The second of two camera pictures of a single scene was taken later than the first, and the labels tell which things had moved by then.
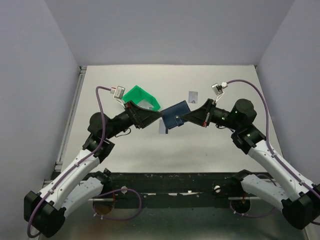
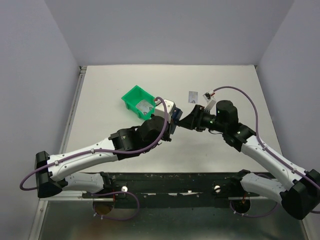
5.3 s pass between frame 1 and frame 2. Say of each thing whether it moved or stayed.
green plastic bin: stayed
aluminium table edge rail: stayed
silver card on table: stayed
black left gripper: moved
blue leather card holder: moved
